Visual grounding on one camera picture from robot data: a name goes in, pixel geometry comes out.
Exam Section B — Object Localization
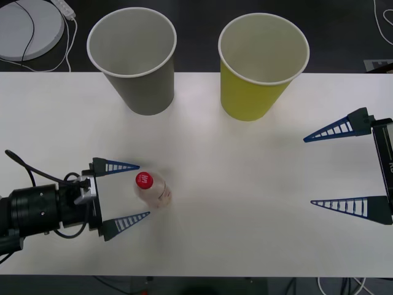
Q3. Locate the thin black cable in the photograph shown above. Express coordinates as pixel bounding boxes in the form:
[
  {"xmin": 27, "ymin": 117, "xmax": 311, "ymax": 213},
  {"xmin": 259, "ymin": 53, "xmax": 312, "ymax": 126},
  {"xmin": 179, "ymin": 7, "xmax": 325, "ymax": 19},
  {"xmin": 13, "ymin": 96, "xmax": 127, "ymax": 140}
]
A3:
[{"xmin": 0, "ymin": 0, "xmax": 35, "ymax": 65}]

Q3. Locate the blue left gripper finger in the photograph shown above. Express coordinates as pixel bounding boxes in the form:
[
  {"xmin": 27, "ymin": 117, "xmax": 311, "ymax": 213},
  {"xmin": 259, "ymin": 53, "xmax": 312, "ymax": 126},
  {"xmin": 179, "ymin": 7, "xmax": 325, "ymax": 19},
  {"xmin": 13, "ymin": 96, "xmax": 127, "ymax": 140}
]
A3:
[
  {"xmin": 102, "ymin": 211, "xmax": 151, "ymax": 242},
  {"xmin": 91, "ymin": 157, "xmax": 141, "ymax": 178}
]

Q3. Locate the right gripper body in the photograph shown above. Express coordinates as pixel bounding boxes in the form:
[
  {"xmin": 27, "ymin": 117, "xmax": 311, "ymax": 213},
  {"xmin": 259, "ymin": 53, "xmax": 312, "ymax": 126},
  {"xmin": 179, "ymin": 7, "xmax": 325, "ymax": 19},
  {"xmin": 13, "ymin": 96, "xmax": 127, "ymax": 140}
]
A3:
[{"xmin": 371, "ymin": 118, "xmax": 393, "ymax": 216}]

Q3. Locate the long white cable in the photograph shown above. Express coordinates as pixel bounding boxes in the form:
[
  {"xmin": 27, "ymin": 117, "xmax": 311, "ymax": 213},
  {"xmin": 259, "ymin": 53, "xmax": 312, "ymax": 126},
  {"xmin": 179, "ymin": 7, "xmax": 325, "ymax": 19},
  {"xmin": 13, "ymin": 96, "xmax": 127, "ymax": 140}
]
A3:
[{"xmin": 373, "ymin": 0, "xmax": 393, "ymax": 45}]

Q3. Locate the grey plastic waste bin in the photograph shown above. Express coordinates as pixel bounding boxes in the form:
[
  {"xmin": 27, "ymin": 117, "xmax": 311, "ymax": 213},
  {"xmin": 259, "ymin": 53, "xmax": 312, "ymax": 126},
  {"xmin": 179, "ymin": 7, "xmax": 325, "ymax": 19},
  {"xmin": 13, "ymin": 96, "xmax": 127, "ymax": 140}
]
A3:
[{"xmin": 86, "ymin": 8, "xmax": 178, "ymax": 116}]

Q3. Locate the looped white cable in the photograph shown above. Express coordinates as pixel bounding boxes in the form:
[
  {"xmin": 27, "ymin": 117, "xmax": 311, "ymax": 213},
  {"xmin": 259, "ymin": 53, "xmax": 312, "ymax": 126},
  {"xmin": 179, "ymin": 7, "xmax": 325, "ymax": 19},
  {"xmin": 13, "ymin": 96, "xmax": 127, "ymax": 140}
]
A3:
[{"xmin": 317, "ymin": 276, "xmax": 373, "ymax": 295}]

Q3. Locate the white power strip cable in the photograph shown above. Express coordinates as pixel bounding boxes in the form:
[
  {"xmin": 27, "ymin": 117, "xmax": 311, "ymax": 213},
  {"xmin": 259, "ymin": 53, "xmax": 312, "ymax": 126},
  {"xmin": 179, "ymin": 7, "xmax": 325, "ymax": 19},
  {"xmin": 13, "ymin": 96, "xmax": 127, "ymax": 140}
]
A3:
[{"xmin": 18, "ymin": 17, "xmax": 78, "ymax": 73}]

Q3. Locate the white power strip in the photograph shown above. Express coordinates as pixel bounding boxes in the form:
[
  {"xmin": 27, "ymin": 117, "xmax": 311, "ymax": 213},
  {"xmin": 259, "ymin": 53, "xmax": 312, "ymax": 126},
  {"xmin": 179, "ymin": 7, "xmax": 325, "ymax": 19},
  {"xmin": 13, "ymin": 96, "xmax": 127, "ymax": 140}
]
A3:
[{"xmin": 50, "ymin": 0, "xmax": 76, "ymax": 20}]

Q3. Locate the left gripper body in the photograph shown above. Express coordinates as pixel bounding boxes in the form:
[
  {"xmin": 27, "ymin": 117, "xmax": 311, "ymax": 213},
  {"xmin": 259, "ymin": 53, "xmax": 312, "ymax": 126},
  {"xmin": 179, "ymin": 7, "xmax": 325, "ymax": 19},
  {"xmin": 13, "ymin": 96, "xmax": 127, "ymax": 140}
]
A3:
[{"xmin": 61, "ymin": 168, "xmax": 105, "ymax": 237}]

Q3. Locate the yellow-green plastic waste bin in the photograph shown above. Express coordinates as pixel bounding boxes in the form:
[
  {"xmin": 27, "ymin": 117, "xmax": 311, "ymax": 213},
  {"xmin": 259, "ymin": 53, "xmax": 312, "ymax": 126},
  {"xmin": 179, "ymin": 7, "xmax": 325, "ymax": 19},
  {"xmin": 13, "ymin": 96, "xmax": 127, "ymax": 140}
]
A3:
[{"xmin": 218, "ymin": 12, "xmax": 311, "ymax": 122}]

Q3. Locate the clear bottle with red cap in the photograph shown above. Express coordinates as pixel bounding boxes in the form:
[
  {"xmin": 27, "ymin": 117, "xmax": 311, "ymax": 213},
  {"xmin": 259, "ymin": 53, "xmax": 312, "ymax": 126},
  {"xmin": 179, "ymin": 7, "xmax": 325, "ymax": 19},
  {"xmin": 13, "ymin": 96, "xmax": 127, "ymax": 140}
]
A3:
[{"xmin": 134, "ymin": 171, "xmax": 172, "ymax": 210}]

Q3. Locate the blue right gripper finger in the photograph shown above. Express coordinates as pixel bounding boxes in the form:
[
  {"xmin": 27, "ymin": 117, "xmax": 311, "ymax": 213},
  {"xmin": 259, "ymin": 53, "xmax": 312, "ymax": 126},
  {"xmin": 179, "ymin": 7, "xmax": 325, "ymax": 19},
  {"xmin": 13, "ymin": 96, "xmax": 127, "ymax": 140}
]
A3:
[
  {"xmin": 303, "ymin": 107, "xmax": 376, "ymax": 143},
  {"xmin": 310, "ymin": 195, "xmax": 393, "ymax": 226}
]

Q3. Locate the round pale grey disc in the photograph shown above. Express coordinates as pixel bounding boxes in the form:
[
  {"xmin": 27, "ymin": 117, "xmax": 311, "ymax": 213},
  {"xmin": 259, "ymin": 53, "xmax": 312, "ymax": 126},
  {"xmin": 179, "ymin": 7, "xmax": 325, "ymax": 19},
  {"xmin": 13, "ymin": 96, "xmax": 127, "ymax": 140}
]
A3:
[{"xmin": 0, "ymin": 0, "xmax": 66, "ymax": 61}]

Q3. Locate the grey patterned marker board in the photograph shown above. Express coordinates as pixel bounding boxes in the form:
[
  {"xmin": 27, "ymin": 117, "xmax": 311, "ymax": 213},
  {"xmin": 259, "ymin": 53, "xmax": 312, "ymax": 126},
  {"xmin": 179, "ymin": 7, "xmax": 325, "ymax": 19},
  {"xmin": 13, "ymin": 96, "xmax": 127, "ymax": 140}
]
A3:
[{"xmin": 364, "ymin": 58, "xmax": 393, "ymax": 74}]

